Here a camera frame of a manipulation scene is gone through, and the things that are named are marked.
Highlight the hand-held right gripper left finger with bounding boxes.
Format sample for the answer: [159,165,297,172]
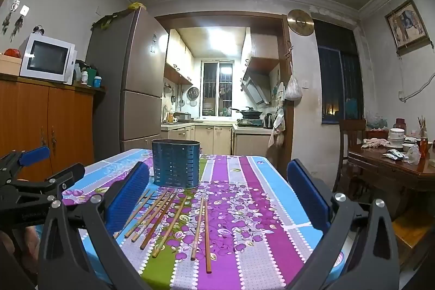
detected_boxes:
[38,161,160,290]

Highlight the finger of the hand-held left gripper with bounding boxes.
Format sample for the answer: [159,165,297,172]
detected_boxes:
[0,145,51,182]
[0,163,85,205]

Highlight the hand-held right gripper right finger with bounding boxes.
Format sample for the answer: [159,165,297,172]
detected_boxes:
[287,159,400,290]

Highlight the blue perforated metal utensil holder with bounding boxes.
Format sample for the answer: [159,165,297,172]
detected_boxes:
[151,139,201,189]

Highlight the bunch of wooden chopsticks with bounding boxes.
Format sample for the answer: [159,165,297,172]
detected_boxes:
[114,188,213,274]

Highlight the person's left hand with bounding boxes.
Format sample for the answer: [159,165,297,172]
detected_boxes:
[0,225,41,263]

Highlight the orange wooden cabinet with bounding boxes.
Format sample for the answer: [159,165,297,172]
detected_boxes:
[0,73,106,171]

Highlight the floral striped tablecloth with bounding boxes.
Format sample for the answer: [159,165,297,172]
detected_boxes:
[61,149,352,290]

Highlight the dark wooden chair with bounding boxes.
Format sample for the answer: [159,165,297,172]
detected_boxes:
[335,119,368,195]

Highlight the hanging kitchen cloths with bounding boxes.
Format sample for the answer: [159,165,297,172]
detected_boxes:
[268,108,285,149]

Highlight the beige base cabinet under stove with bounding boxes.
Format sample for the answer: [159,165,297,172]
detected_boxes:
[233,125,274,156]

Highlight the dark wooden dining table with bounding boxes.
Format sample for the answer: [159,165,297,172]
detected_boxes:
[347,141,435,212]

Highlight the pink crumpled cloth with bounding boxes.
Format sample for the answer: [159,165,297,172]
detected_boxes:
[362,138,390,148]

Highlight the cream box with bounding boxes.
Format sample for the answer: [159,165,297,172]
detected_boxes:
[0,54,23,76]

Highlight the white microwave oven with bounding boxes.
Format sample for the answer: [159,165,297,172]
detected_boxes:
[20,33,77,84]

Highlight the beige base cabinets with sink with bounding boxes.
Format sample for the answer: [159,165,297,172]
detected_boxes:
[160,122,235,155]

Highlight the black wok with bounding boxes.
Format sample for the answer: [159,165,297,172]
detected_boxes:
[230,107,264,119]

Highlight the stack of white bowls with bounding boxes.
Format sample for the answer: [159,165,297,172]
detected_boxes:
[387,128,406,145]

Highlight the white hanging plastic bag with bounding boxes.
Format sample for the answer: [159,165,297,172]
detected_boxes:
[285,74,303,101]

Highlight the wooden stool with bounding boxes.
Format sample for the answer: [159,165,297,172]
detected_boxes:
[391,212,435,273]

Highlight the dark barred window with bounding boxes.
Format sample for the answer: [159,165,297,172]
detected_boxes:
[318,45,364,125]

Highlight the steel range hood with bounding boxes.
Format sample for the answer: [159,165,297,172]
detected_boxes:
[241,67,272,107]

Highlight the tall grey refrigerator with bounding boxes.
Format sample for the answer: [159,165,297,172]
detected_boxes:
[85,6,169,161]

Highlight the hanging dreamcatcher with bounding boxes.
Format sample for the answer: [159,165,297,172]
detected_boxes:
[2,0,20,36]
[10,5,30,39]

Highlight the kitchen window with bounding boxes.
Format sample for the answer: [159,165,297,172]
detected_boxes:
[200,61,235,117]

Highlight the green cloth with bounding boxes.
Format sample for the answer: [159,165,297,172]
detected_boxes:
[92,10,130,30]

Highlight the framed elephant picture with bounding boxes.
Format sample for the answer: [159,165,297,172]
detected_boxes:
[385,0,431,51]

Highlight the white wall cable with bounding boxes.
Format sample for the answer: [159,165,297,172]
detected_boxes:
[398,73,435,102]

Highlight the beige wall cabinets with handles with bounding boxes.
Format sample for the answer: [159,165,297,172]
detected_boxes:
[164,29,194,86]

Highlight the beige wall cabinet above hood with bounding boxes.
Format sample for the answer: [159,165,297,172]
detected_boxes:
[241,28,280,75]

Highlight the gold round wall plate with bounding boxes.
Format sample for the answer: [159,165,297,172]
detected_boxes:
[287,9,314,36]

